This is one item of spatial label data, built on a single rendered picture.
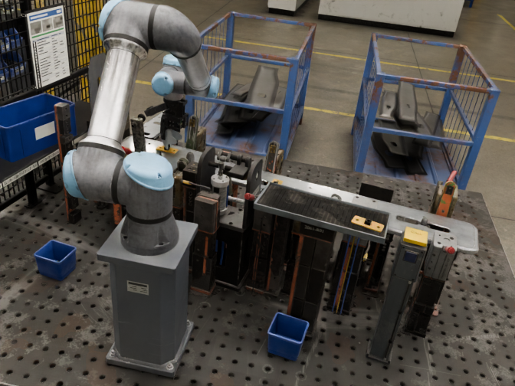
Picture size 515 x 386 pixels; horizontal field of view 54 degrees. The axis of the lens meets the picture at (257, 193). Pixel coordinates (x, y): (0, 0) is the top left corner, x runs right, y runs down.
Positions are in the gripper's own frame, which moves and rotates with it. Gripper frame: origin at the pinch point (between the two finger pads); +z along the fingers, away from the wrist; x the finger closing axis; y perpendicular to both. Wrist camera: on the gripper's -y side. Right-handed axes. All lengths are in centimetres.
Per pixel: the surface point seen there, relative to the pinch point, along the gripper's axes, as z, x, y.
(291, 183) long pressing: 2, -1, 52
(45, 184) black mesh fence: 33, -5, -57
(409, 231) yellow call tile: -15, -38, 93
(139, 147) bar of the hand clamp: -7.9, -20.8, 0.2
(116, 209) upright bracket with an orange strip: 21.1, -21.2, -9.6
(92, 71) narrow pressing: -25.6, -7.1, -27.1
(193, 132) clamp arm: -2.8, 10.1, 6.5
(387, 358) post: 29, -42, 99
